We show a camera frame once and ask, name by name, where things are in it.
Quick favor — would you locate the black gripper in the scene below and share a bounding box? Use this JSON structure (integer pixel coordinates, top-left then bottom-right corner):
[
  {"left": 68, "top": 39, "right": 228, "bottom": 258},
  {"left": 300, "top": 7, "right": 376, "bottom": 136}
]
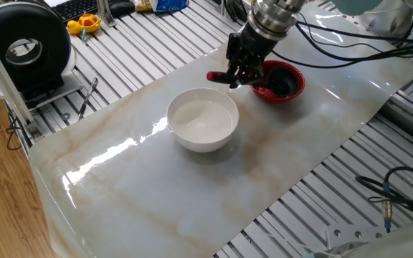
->
[{"left": 227, "top": 21, "right": 279, "bottom": 90}]

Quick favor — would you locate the black ladle with red accents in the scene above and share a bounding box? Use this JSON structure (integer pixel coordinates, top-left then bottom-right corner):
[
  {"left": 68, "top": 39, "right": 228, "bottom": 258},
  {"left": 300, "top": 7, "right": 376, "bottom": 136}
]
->
[{"left": 206, "top": 67, "right": 300, "bottom": 98}]

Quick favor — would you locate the red bowl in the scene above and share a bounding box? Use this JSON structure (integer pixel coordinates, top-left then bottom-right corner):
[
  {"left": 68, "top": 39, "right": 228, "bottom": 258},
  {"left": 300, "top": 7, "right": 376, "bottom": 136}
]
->
[{"left": 249, "top": 59, "right": 306, "bottom": 105}]

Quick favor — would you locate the white ceramic bowl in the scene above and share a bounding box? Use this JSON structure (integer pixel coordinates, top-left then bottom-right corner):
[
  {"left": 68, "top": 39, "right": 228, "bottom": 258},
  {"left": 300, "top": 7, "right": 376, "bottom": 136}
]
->
[{"left": 166, "top": 87, "right": 240, "bottom": 154}]

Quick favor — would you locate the blue snack packet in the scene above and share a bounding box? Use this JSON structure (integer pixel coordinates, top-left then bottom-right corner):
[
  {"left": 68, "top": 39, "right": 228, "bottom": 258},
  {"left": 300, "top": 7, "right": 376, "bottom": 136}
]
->
[{"left": 148, "top": 0, "right": 190, "bottom": 14}]

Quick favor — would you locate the yellow snack packet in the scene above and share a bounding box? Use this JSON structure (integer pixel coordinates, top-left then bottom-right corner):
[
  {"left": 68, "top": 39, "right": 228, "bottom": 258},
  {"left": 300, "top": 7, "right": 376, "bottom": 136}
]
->
[{"left": 133, "top": 0, "right": 153, "bottom": 12}]

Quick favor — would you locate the black computer mouse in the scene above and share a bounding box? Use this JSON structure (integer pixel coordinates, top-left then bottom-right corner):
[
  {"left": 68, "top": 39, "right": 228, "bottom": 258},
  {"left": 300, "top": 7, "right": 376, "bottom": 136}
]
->
[{"left": 109, "top": 0, "right": 136, "bottom": 18}]

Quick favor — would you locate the marble pattern table mat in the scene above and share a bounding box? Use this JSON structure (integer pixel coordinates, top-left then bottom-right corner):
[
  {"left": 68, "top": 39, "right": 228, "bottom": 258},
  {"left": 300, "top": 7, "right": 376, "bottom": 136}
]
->
[{"left": 28, "top": 1, "right": 413, "bottom": 258}]

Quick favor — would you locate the black pen tool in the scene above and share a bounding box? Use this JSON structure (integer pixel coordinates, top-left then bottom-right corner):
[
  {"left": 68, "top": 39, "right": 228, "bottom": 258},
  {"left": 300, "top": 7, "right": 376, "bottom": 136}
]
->
[{"left": 77, "top": 77, "right": 99, "bottom": 121}]

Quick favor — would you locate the yellow turtle toy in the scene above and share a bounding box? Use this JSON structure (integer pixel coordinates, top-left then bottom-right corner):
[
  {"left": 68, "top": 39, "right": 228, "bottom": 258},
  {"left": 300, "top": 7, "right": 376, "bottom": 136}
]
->
[{"left": 66, "top": 13, "right": 103, "bottom": 36}]

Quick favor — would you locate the black keyboard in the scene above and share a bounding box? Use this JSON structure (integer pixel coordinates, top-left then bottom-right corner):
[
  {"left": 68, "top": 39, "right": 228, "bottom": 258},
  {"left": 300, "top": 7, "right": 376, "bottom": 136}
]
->
[{"left": 50, "top": 0, "right": 100, "bottom": 23}]

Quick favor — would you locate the grey aluminium table rail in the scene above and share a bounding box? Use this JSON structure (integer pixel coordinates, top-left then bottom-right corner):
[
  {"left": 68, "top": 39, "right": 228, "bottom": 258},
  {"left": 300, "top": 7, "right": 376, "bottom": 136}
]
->
[{"left": 378, "top": 89, "right": 413, "bottom": 151}]

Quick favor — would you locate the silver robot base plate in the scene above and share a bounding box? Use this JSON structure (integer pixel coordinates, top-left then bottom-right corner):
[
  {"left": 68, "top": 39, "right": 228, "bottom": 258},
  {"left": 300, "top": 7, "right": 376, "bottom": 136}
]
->
[{"left": 326, "top": 224, "right": 389, "bottom": 252}]

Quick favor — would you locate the coiled black cable with connector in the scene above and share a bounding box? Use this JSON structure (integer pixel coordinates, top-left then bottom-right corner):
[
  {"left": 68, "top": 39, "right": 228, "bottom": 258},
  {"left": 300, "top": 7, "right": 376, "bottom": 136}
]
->
[{"left": 355, "top": 166, "right": 413, "bottom": 234}]

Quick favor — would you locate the black ring-shaped device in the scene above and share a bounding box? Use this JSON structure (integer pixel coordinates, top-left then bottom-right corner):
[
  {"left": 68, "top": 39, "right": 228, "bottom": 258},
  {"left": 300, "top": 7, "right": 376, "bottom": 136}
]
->
[{"left": 0, "top": 1, "right": 84, "bottom": 110}]

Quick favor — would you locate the thin black floor cable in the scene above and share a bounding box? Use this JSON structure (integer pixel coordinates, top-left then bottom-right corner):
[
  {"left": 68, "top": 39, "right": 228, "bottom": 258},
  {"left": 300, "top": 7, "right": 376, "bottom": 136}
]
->
[{"left": 4, "top": 109, "right": 23, "bottom": 151}]

